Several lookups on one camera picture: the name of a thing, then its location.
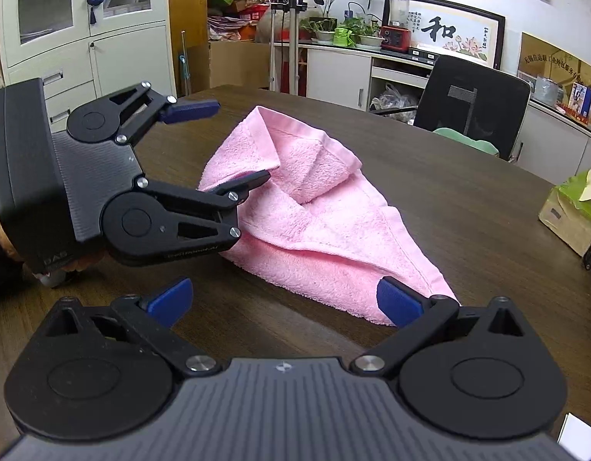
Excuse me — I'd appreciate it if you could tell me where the pink towel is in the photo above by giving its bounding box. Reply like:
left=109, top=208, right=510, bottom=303
left=199, top=105, right=453, bottom=325

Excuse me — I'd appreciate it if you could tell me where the operator hand on gripper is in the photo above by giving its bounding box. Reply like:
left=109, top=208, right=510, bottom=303
left=0, top=222, right=106, bottom=272

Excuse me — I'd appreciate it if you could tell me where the white glass door cabinet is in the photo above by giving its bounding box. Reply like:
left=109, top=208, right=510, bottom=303
left=0, top=0, right=177, bottom=131

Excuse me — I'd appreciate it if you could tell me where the green tissue box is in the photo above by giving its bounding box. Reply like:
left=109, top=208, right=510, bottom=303
left=538, top=168, right=591, bottom=257

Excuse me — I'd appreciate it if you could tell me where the mint green seat cushion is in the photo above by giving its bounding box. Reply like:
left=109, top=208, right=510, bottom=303
left=434, top=127, right=500, bottom=157

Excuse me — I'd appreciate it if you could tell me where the white low sideboard cabinet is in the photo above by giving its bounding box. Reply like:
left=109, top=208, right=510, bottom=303
left=300, top=43, right=591, bottom=184

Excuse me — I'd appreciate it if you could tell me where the black office chair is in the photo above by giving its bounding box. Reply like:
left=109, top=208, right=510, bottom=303
left=371, top=54, right=532, bottom=161

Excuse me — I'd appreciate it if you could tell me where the red base blender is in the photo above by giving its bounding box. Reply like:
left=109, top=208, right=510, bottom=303
left=380, top=0, right=411, bottom=52

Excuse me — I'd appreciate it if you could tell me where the framed calligraphy lotus picture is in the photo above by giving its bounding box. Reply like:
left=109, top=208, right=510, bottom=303
left=401, top=0, right=505, bottom=69

